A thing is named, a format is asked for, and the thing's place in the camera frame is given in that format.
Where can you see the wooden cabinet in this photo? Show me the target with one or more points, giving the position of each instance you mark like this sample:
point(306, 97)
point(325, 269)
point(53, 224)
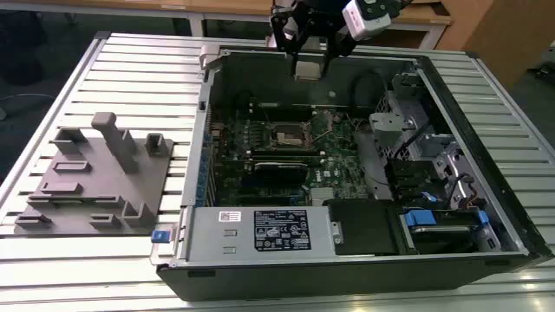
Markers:
point(511, 32)

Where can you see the black chair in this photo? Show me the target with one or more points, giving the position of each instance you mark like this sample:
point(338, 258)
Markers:
point(21, 48)

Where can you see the grey metal bracket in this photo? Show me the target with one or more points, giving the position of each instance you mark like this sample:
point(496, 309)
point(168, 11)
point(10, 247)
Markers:
point(385, 128)

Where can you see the black RAM slot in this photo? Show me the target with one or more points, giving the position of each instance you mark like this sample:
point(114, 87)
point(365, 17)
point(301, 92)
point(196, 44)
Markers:
point(285, 152)
point(285, 159)

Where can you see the black graphics card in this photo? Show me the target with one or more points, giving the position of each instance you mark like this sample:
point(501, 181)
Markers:
point(278, 177)

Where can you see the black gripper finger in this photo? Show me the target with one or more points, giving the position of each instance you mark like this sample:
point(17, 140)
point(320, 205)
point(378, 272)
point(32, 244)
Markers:
point(298, 65)
point(337, 48)

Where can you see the silver power supply unit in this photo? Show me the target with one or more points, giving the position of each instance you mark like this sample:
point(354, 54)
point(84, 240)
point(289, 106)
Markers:
point(208, 240)

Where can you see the wooden desk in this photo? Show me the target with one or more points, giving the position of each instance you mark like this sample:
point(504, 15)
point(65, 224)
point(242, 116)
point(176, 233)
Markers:
point(212, 7)

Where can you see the green motherboard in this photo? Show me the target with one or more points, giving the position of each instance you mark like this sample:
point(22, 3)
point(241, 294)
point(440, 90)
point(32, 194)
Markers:
point(341, 169)

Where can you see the blue plastic latch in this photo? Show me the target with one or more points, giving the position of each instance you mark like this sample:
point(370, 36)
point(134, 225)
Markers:
point(160, 236)

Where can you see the grey parts rack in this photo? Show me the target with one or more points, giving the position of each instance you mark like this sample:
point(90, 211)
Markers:
point(98, 195)

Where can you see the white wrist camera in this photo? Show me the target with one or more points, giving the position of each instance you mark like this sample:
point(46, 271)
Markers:
point(368, 22)

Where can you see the black PC case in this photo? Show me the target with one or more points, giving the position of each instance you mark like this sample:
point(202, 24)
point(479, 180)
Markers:
point(302, 282)

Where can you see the CPU socket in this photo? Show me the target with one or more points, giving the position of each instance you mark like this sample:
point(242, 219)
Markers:
point(288, 138)

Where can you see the metal drive cage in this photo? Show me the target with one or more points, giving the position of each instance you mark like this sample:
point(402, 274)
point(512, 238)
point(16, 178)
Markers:
point(451, 156)

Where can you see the silver chipset heatsink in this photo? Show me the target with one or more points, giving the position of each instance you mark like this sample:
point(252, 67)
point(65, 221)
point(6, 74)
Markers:
point(321, 193)

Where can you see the grey case latch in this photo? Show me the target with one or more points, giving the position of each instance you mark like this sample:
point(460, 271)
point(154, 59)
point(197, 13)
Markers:
point(209, 52)

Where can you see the silver CPU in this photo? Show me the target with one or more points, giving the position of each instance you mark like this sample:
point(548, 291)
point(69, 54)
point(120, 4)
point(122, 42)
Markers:
point(308, 70)

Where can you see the hard disk in blue carrier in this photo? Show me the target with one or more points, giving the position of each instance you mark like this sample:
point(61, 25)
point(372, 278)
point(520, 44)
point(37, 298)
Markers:
point(437, 239)

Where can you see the black plastic bay cover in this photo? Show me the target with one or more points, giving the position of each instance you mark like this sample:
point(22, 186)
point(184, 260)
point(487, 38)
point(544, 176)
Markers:
point(364, 227)

